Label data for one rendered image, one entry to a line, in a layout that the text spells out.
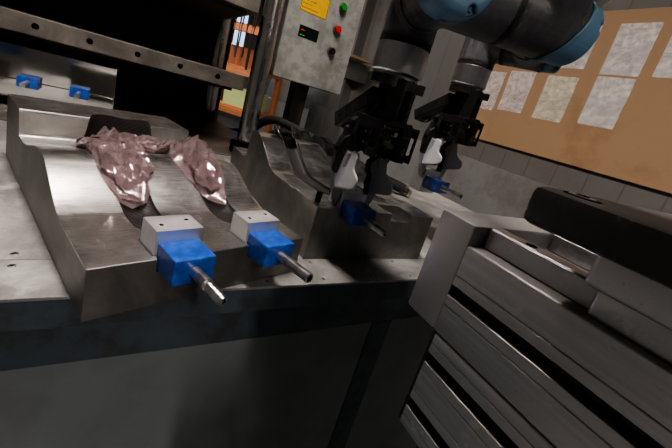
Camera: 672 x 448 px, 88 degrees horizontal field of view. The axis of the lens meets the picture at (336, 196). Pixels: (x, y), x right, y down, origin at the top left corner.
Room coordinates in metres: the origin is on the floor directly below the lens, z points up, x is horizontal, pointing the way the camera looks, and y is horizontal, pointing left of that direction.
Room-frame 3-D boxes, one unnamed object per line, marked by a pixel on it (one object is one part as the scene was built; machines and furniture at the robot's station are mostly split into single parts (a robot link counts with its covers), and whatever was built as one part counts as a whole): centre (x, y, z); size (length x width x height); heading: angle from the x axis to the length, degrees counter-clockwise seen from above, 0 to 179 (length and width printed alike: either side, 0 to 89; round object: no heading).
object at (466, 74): (0.82, -0.21, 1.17); 0.08 x 0.08 x 0.05
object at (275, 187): (0.79, 0.06, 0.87); 0.50 x 0.26 x 0.14; 34
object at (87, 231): (0.52, 0.30, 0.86); 0.50 x 0.26 x 0.11; 51
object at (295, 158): (0.77, 0.06, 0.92); 0.35 x 0.16 x 0.09; 34
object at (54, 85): (1.15, 0.96, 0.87); 0.50 x 0.27 x 0.17; 34
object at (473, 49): (0.81, -0.21, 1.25); 0.09 x 0.08 x 0.11; 61
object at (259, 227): (0.40, 0.05, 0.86); 0.13 x 0.05 x 0.05; 51
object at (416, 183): (0.80, -0.22, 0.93); 0.13 x 0.05 x 0.05; 34
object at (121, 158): (0.52, 0.30, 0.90); 0.26 x 0.18 x 0.08; 51
